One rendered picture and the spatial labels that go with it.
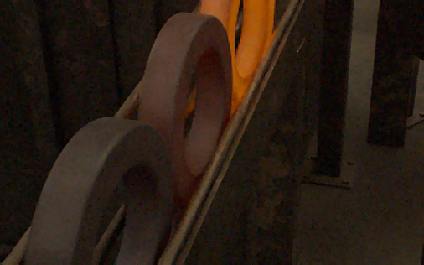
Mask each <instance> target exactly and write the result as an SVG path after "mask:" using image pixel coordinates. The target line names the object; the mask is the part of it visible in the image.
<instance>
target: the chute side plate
mask: <svg viewBox="0 0 424 265"><path fill-rule="evenodd" d="M325 1H326V0H300V2H299V4H298V6H297V11H296V12H295V14H294V16H293V18H292V21H291V23H290V24H289V26H288V28H287V31H286V33H285V35H284V37H283V39H282V42H281V43H280V45H279V47H278V50H277V52H276V54H275V56H274V58H273V59H272V61H271V65H270V67H269V69H268V71H267V73H266V74H265V76H264V78H263V81H262V83H261V86H260V88H259V90H258V92H257V94H256V97H255V99H254V101H253V102H252V104H251V107H250V110H249V111H248V112H247V114H246V117H245V119H244V121H243V123H242V125H241V127H240V130H239V132H238V133H237V135H236V137H235V141H234V143H233V145H232V147H231V149H230V151H229V154H228V156H227V158H226V160H225V162H224V163H223V165H222V168H221V171H220V173H219V175H218V178H217V180H216V181H215V183H214V185H213V187H212V189H211V191H210V192H209V196H208V199H207V200H206V202H205V204H204V207H203V209H202V211H201V213H200V215H199V218H198V220H197V221H196V223H195V224H194V228H193V230H192V231H191V233H190V235H189V238H188V240H187V241H186V244H185V246H184V249H183V250H182V252H181V254H180V256H179V259H178V261H177V263H176V265H219V264H220V260H221V258H222V256H223V254H224V251H225V248H226V246H227V243H228V241H229V239H230V235H231V233H232V231H233V229H234V227H235V223H236V220H237V217H238V215H239V213H240V209H241V207H242V205H243V203H244V200H245V198H246V195H247V192H248V190H249V188H250V187H251V183H252V181H253V179H254V177H255V174H256V171H257V169H258V166H259V164H260V162H261V157H262V154H263V153H264V150H265V148H266V145H267V143H268V140H269V138H270V136H271V133H272V131H273V128H274V127H275V124H276V122H277V119H278V116H279V114H280V111H281V110H282V107H283V104H284V102H285V100H286V98H287V94H288V90H289V88H290V85H291V84H292V81H293V78H294V76H295V74H296V72H297V51H298V49H299V47H300V45H301V43H302V42H303V40H304V38H305V37H306V48H307V46H308V42H309V40H310V38H311V35H312V33H313V30H314V27H315V25H316V22H317V21H318V18H319V15H320V13H321V12H322V9H323V5H324V4H325Z"/></svg>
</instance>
